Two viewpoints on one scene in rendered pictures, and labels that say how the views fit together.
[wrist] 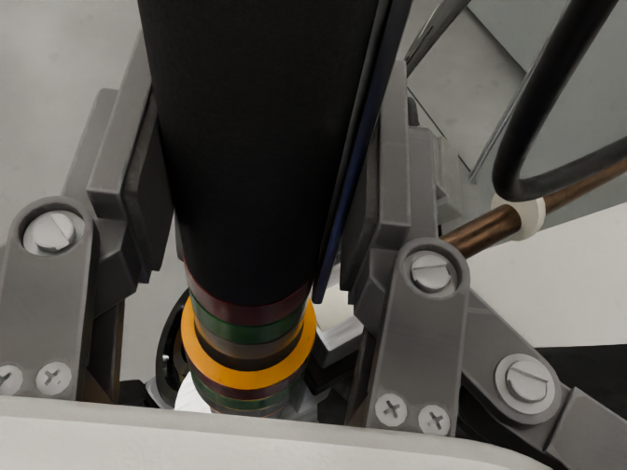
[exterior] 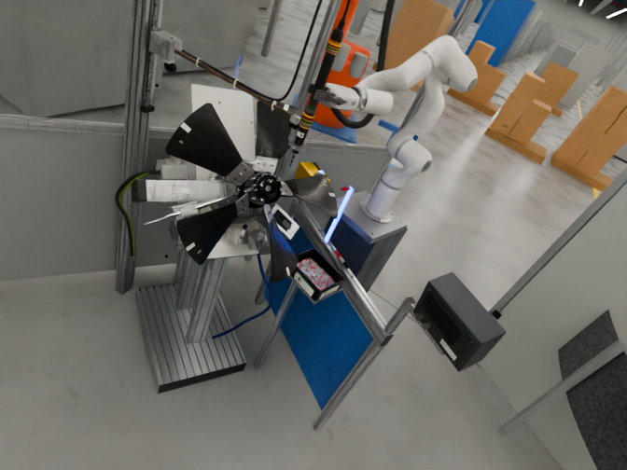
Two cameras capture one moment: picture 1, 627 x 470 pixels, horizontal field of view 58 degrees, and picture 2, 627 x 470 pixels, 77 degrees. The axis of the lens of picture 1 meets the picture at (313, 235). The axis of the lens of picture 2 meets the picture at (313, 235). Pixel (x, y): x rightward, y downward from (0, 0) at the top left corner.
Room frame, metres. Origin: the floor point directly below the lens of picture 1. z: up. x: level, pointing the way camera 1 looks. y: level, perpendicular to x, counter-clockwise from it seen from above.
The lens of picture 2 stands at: (0.71, 1.18, 1.99)
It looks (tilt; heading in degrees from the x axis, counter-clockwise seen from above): 36 degrees down; 233
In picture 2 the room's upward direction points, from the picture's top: 25 degrees clockwise
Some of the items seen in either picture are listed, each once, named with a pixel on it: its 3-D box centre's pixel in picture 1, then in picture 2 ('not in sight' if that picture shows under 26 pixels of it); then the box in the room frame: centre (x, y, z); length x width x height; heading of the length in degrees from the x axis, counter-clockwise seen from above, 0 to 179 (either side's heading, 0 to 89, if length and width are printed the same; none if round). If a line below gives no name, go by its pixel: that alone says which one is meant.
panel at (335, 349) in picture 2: not in sight; (309, 311); (-0.30, 0.07, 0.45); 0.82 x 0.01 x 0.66; 96
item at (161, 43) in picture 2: not in sight; (164, 45); (0.48, -0.46, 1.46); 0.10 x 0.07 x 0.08; 131
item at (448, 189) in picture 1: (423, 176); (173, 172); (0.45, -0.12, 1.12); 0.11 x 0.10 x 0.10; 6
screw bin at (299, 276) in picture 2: not in sight; (313, 273); (-0.15, 0.16, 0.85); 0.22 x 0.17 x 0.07; 111
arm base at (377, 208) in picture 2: not in sight; (383, 198); (-0.60, -0.15, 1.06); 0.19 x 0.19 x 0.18
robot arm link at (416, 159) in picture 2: not in sight; (407, 166); (-0.61, -0.12, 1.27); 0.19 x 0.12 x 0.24; 108
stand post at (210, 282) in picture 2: not in sight; (206, 294); (0.21, -0.08, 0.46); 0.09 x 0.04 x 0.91; 6
